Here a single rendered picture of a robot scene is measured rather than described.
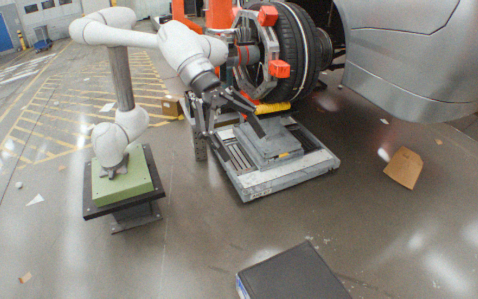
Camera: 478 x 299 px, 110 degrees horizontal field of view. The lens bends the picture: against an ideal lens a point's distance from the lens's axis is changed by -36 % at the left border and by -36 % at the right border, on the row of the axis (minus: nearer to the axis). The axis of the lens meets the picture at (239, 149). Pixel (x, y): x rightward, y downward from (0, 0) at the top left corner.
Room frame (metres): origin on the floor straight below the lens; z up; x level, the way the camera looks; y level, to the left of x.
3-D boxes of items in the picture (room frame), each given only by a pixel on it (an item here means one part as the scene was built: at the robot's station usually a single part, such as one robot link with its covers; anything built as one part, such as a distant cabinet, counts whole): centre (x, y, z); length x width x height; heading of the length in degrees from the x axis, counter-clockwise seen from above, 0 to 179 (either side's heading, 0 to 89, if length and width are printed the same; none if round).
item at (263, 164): (1.55, -0.21, 0.13); 0.50 x 0.36 x 0.10; 23
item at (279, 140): (1.52, -0.23, 0.32); 0.40 x 0.30 x 0.28; 23
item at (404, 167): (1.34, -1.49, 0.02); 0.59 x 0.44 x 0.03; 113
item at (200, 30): (3.86, 0.60, 0.69); 0.52 x 0.17 x 0.35; 113
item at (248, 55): (1.42, 0.00, 0.85); 0.21 x 0.14 x 0.14; 113
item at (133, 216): (0.97, 0.73, 0.15); 0.50 x 0.50 x 0.30; 27
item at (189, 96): (1.46, 0.28, 0.52); 0.20 x 0.14 x 0.13; 22
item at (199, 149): (1.53, 0.30, 0.21); 0.10 x 0.10 x 0.42; 23
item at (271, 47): (1.45, -0.07, 0.85); 0.54 x 0.07 x 0.54; 23
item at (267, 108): (1.38, -0.21, 0.51); 0.29 x 0.06 x 0.06; 113
